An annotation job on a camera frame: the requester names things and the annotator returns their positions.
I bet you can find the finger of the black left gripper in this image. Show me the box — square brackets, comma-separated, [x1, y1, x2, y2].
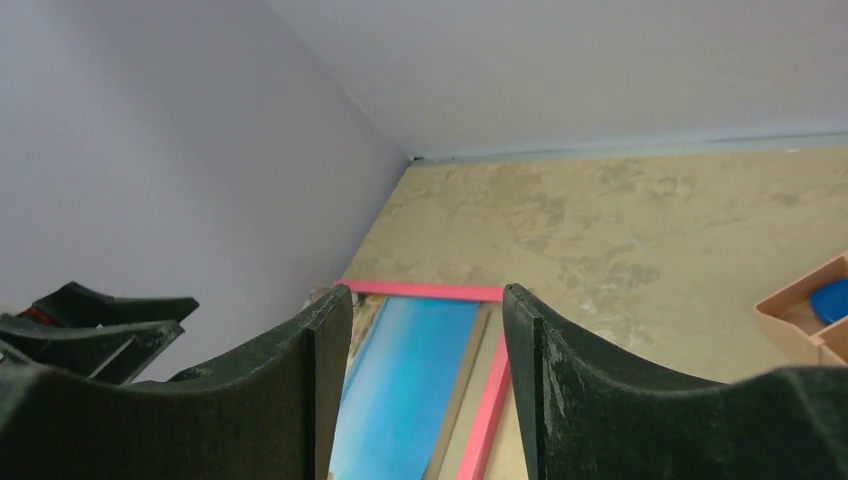
[1, 314, 184, 385]
[29, 282, 199, 326]

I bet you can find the beach landscape photo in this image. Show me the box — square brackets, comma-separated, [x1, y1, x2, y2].
[329, 297, 479, 479]

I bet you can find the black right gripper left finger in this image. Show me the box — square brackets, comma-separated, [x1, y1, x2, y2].
[1, 285, 353, 479]

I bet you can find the orange plastic desk organizer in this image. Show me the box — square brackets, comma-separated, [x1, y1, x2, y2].
[754, 253, 847, 367]

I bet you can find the blue round lid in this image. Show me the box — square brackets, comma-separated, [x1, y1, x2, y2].
[809, 278, 848, 325]

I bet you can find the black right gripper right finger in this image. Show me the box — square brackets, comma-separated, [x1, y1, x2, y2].
[502, 284, 847, 479]

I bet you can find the pink picture frame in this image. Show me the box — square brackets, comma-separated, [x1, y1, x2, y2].
[345, 280, 511, 479]

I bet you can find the brown cardboard backing board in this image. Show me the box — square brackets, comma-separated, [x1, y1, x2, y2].
[422, 303, 501, 479]

